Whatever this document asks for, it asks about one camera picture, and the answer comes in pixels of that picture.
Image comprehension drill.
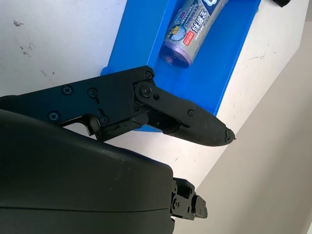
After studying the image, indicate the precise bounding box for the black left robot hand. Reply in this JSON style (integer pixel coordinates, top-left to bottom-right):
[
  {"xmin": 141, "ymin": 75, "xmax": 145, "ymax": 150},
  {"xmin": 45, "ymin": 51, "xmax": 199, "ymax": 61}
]
[{"xmin": 272, "ymin": 0, "xmax": 291, "ymax": 8}]

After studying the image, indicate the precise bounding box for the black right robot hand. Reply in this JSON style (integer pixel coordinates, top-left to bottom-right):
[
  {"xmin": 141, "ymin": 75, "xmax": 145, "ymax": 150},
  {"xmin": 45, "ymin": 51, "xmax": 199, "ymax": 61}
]
[{"xmin": 0, "ymin": 65, "xmax": 236, "ymax": 234}]

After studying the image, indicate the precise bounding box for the purple capped cylindrical bottle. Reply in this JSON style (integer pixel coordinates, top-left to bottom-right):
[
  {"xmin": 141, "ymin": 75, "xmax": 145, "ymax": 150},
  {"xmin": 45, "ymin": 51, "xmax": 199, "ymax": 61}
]
[{"xmin": 160, "ymin": 0, "xmax": 229, "ymax": 69}]

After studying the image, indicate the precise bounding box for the blue plastic tray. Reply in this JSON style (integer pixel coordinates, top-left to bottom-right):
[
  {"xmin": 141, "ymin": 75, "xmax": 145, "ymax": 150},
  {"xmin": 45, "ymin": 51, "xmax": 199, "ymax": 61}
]
[{"xmin": 100, "ymin": 0, "xmax": 262, "ymax": 134}]

